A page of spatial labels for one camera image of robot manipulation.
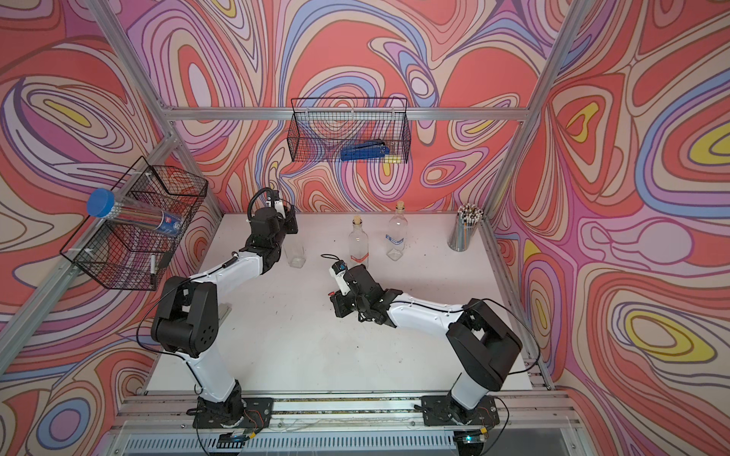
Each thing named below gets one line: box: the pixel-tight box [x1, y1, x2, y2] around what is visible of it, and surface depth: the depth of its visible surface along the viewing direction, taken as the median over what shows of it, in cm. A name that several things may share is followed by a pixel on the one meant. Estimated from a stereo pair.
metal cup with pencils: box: [446, 203, 484, 252], surface depth 100 cm
